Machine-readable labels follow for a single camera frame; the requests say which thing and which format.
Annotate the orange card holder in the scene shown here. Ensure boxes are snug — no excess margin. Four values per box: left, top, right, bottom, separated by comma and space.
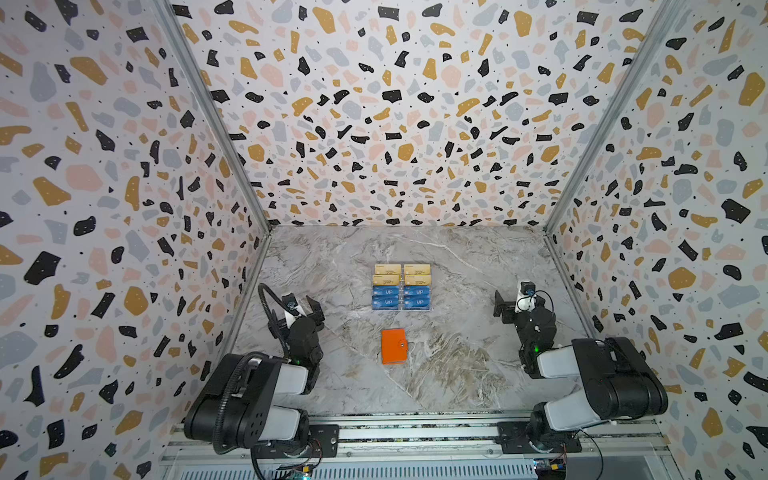
381, 328, 408, 365

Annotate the blue card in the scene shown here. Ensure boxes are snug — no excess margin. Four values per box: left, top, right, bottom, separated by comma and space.
403, 296, 431, 311
372, 296, 400, 311
372, 286, 400, 297
403, 285, 431, 297

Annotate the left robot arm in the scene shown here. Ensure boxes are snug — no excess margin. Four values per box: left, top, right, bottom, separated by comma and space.
183, 294, 325, 458

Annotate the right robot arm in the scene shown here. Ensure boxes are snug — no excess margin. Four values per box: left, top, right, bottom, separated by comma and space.
493, 281, 669, 453

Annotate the gold card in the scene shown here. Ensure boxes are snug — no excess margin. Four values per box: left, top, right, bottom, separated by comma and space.
374, 264, 402, 275
403, 264, 431, 276
372, 274, 401, 286
404, 274, 432, 286

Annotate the gold card back left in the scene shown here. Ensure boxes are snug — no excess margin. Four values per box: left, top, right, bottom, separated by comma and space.
374, 264, 402, 275

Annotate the gold card back right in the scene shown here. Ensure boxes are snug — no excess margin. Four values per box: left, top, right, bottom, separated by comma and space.
403, 264, 431, 276

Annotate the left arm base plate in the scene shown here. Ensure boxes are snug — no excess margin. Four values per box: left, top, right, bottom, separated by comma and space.
281, 424, 340, 458

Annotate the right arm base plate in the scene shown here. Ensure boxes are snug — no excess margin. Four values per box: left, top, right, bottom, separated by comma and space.
495, 421, 582, 454

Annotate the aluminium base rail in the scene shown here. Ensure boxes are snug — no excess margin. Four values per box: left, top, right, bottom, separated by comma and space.
158, 410, 679, 480

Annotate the left aluminium corner post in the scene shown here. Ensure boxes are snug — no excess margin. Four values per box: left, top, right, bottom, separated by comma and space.
149, 0, 272, 235

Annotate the aluminium corner post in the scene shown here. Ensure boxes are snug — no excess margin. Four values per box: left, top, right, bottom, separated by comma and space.
149, 0, 272, 235
544, 0, 688, 238

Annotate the right aluminium corner post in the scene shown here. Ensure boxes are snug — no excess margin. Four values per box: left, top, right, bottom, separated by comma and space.
544, 0, 688, 238

